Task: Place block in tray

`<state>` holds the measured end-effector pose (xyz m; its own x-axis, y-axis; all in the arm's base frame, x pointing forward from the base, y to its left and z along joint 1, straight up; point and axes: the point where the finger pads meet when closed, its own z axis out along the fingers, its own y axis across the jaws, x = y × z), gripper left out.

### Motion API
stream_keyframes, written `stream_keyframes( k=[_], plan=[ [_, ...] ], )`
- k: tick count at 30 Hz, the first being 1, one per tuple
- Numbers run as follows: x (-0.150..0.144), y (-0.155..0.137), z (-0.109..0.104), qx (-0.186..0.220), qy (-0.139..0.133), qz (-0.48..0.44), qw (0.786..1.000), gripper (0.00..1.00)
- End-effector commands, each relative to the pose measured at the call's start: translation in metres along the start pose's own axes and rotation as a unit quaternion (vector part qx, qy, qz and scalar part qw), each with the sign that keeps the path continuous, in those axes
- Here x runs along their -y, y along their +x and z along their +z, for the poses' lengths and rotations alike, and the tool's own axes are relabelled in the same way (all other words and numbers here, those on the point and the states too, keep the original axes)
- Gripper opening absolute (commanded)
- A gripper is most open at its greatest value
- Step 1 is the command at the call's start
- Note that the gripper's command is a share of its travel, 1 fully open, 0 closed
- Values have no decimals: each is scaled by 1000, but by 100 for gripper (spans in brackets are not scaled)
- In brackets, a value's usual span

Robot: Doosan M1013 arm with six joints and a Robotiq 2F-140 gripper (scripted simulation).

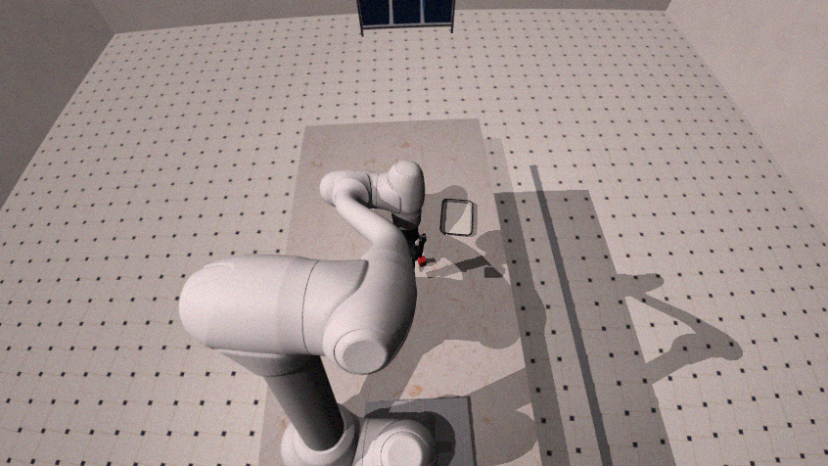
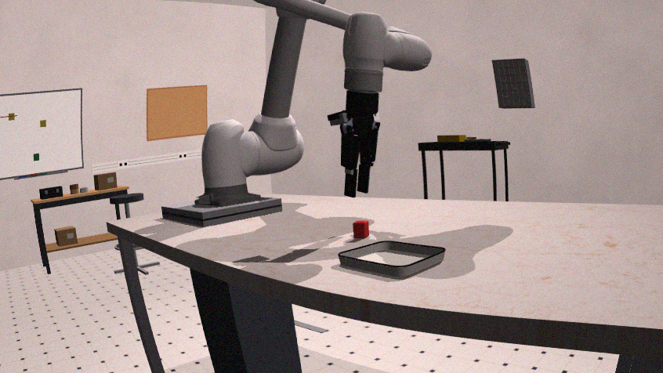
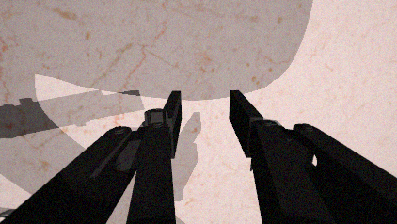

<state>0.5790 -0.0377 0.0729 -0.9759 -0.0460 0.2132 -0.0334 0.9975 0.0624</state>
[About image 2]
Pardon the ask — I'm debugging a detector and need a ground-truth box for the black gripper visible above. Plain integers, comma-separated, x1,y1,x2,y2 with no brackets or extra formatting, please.
340,90,380,197

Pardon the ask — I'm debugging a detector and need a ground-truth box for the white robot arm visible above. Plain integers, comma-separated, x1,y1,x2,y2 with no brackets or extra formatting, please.
194,0,432,207

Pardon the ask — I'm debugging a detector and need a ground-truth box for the red cube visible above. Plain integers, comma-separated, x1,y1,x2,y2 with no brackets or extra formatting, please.
353,221,369,238

